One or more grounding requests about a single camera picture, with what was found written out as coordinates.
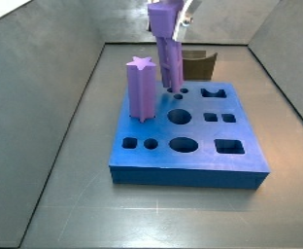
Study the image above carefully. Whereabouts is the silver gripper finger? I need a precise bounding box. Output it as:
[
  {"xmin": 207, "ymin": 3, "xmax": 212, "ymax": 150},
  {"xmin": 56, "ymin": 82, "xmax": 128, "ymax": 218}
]
[{"xmin": 173, "ymin": 0, "xmax": 203, "ymax": 42}]

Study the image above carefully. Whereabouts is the purple three prong object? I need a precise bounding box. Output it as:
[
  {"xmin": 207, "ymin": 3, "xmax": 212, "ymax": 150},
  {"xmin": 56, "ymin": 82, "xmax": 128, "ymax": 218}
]
[{"xmin": 148, "ymin": 0, "xmax": 184, "ymax": 92}]

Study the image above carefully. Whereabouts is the black curved fixture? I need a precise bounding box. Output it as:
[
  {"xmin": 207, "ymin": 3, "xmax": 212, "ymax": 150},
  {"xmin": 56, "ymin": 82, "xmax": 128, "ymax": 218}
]
[{"xmin": 183, "ymin": 50, "xmax": 219, "ymax": 81}]

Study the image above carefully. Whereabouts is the blue foam hole board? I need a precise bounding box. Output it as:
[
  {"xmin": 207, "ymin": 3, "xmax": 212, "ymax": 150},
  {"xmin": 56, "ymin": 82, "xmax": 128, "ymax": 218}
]
[{"xmin": 109, "ymin": 82, "xmax": 270, "ymax": 190}]

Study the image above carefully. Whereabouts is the purple star prism peg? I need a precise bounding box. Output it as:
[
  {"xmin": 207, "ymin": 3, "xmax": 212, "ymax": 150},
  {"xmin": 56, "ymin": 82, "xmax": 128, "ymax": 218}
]
[{"xmin": 127, "ymin": 56, "xmax": 157, "ymax": 123}]

